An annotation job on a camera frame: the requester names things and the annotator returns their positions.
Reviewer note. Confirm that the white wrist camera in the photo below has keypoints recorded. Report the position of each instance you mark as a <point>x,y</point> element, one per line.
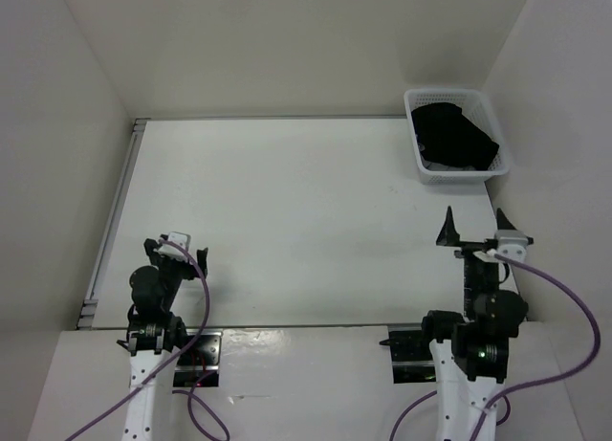
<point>511,244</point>
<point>174,245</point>

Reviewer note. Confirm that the aluminium table edge rail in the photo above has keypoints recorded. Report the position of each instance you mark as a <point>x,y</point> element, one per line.
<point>89,304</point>

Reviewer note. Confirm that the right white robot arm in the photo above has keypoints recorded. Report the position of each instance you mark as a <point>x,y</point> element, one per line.
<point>471,348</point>

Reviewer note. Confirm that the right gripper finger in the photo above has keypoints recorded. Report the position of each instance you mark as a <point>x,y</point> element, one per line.
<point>502,221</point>
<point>448,235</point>

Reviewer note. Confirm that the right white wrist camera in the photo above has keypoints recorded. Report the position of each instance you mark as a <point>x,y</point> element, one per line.
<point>511,244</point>

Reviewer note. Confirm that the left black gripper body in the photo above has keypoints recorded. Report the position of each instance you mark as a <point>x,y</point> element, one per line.
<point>172,272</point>

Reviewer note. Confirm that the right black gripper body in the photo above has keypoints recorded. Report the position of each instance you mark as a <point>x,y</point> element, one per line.
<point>477,273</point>

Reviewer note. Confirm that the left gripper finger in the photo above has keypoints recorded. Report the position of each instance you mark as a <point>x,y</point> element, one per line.
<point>151,247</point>
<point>202,263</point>

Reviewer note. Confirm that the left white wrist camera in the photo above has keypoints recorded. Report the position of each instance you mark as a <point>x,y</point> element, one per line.
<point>174,245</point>

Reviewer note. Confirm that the white plastic basket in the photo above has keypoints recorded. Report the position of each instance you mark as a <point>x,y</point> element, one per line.
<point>477,108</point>

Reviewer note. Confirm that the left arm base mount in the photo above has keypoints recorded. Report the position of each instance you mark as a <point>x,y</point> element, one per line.
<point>200,365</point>

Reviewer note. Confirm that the black skirt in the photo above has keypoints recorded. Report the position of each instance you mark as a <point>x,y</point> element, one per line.
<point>446,137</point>

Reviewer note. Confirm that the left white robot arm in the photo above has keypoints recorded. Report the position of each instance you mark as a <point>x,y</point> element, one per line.
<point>156,338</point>

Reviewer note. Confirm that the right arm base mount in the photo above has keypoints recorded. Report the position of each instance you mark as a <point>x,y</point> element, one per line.
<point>411,360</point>

